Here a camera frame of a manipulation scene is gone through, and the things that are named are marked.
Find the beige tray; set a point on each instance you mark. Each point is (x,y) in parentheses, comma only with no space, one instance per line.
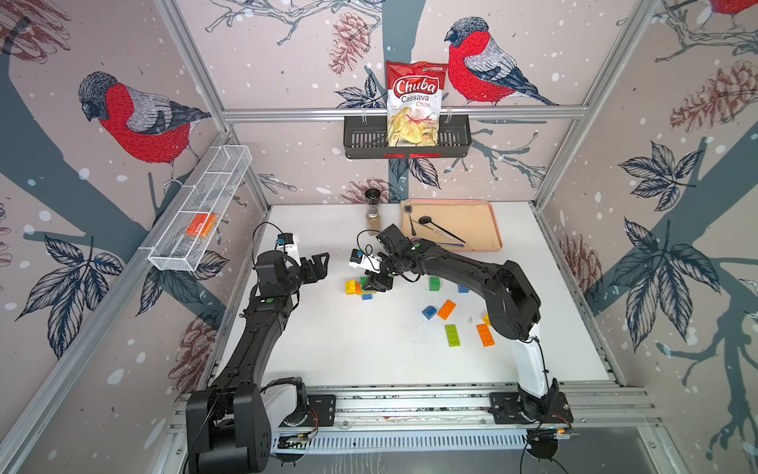
(473,221)

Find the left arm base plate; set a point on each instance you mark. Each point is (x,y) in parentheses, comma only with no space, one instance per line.
(320,411)

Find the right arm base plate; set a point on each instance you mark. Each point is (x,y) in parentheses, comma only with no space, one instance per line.
(515,408)

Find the lime green flat brick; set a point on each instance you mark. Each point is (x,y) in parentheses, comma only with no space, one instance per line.
(452,336)

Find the small grey spoon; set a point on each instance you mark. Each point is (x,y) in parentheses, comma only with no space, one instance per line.
(408,209)

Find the orange flat brick right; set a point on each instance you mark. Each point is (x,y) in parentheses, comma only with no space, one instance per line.
(485,335)

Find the black spoon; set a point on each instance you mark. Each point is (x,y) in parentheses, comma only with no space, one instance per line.
(427,220)

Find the white wire wall basket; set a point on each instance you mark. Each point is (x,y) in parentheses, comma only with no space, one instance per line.
(211,193)

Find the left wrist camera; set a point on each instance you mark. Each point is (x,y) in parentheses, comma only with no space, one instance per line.
(287,243)

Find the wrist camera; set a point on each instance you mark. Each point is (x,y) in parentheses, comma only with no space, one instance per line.
(287,243)
(360,260)

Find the Chuba cassava chips bag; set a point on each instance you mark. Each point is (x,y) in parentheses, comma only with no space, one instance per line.
(414,102)

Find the glass spice shaker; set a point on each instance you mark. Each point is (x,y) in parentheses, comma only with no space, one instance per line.
(373,217)

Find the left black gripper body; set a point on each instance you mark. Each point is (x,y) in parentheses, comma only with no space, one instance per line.
(306,276)

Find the orange block in wire basket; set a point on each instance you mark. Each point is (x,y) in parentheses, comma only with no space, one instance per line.
(202,225)

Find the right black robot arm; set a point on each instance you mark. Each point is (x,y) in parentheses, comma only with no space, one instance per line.
(512,304)

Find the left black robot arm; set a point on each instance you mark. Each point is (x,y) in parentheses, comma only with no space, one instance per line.
(231,423)

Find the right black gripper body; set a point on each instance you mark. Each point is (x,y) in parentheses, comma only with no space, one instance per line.
(388,270)

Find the orange brick centre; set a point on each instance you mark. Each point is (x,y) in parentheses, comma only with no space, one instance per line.
(445,311)

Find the black wall basket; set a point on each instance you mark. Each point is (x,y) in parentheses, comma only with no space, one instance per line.
(366,138)

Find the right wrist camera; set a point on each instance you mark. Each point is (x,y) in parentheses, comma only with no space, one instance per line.
(360,260)

